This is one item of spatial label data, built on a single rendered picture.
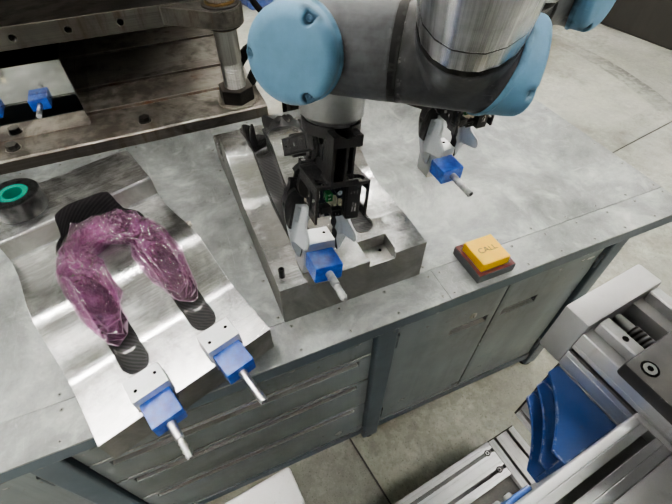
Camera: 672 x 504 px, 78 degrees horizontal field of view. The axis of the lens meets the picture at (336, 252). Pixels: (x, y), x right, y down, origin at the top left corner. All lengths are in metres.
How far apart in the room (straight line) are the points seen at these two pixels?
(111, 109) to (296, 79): 1.09
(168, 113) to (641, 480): 1.23
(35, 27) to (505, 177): 1.12
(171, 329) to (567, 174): 0.90
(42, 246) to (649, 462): 0.90
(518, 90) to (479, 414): 1.32
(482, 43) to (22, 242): 0.76
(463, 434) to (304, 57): 1.35
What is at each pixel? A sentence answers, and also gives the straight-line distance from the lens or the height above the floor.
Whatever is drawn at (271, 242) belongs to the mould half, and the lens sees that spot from 0.71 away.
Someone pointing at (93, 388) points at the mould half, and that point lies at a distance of 0.69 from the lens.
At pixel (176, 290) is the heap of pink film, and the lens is 0.70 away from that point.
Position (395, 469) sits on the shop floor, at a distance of 1.46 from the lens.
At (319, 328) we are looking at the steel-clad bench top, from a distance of 0.71.
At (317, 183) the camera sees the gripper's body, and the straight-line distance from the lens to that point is 0.51.
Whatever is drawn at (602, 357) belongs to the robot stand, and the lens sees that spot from 0.58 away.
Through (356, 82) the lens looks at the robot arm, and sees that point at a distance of 0.35.
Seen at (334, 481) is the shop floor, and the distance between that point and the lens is 1.44.
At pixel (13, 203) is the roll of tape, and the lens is 0.87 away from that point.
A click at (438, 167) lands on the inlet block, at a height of 0.94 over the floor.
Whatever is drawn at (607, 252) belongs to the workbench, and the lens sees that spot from 1.23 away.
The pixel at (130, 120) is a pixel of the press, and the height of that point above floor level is 0.79.
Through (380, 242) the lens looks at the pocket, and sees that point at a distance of 0.73.
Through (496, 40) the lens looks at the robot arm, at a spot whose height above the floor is 1.31.
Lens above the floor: 1.41
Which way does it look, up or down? 49 degrees down
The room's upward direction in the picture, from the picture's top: straight up
